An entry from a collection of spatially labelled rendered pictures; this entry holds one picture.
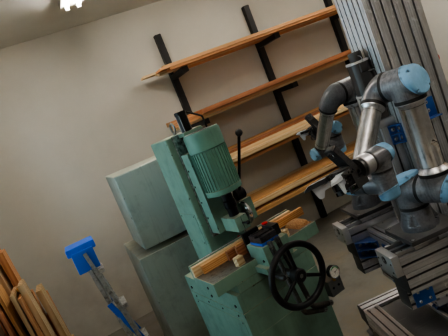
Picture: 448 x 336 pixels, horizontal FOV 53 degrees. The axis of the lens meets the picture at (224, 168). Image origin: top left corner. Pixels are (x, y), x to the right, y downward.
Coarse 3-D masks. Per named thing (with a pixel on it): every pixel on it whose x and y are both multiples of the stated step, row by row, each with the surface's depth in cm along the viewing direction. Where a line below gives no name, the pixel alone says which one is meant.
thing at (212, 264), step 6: (294, 210) 229; (300, 210) 229; (288, 216) 225; (294, 216) 227; (300, 216) 229; (276, 222) 222; (282, 222) 223; (288, 222) 225; (216, 258) 205; (222, 258) 207; (204, 264) 203; (210, 264) 204; (216, 264) 205; (204, 270) 202; (210, 270) 203
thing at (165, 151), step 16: (160, 144) 224; (160, 160) 233; (176, 160) 219; (176, 176) 223; (176, 192) 232; (192, 192) 222; (192, 208) 223; (192, 224) 231; (192, 240) 241; (208, 240) 225; (224, 240) 229
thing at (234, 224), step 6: (228, 216) 216; (234, 216) 211; (240, 216) 208; (246, 216) 209; (228, 222) 213; (234, 222) 207; (240, 222) 208; (228, 228) 216; (234, 228) 210; (240, 228) 207; (246, 228) 209
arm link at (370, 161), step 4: (360, 156) 148; (364, 156) 148; (368, 156) 148; (372, 156) 148; (364, 160) 146; (368, 160) 147; (372, 160) 147; (368, 164) 146; (372, 164) 147; (376, 164) 148; (368, 168) 146; (372, 168) 147; (376, 168) 149; (372, 172) 148
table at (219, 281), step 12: (312, 228) 213; (228, 264) 203; (252, 264) 196; (204, 276) 200; (216, 276) 195; (228, 276) 190; (240, 276) 193; (204, 288) 198; (216, 288) 187; (228, 288) 190
